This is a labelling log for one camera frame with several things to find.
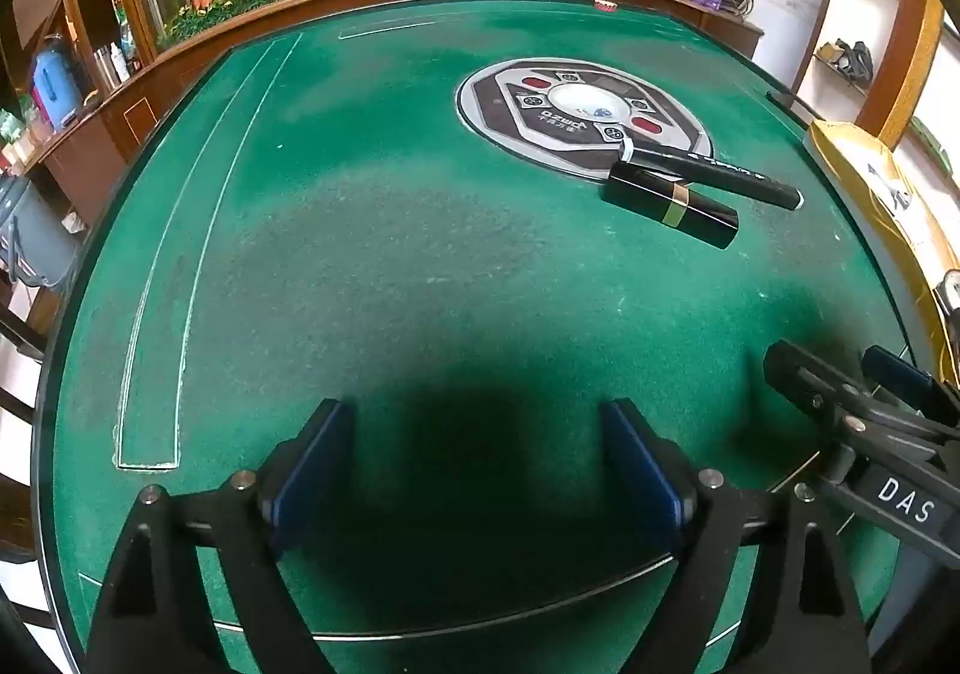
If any wooden corner cabinet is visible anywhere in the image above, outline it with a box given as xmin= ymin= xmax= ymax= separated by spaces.
xmin=649 ymin=0 xmax=766 ymax=60

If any grey table control panel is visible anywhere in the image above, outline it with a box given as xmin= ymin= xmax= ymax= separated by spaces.
xmin=455 ymin=56 xmax=715 ymax=182

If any black lipstick tube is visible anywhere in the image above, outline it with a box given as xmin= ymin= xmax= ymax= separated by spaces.
xmin=601 ymin=161 xmax=740 ymax=250

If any blue thermos jug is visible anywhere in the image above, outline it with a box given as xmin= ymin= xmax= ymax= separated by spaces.
xmin=30 ymin=40 xmax=85 ymax=129

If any black marker pen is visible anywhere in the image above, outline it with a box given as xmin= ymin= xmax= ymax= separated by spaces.
xmin=619 ymin=141 xmax=802 ymax=211

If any green flat board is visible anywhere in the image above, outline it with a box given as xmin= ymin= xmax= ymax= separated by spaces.
xmin=911 ymin=119 xmax=957 ymax=172

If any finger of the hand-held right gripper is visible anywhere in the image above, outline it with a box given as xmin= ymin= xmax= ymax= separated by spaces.
xmin=861 ymin=345 xmax=960 ymax=424
xmin=763 ymin=340 xmax=960 ymax=469

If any white yellow-taped foam tray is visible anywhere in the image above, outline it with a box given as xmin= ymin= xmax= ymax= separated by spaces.
xmin=804 ymin=119 xmax=960 ymax=375

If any grey blue water jug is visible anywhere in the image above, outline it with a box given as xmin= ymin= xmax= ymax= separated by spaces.
xmin=0 ymin=175 xmax=76 ymax=289

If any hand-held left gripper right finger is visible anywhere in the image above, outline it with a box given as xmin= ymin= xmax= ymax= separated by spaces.
xmin=598 ymin=398 xmax=875 ymax=674

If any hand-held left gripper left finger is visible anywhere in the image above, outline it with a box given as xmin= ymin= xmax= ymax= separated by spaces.
xmin=84 ymin=398 xmax=357 ymax=674

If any black tool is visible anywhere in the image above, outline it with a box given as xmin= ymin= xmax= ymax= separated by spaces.
xmin=836 ymin=40 xmax=875 ymax=81

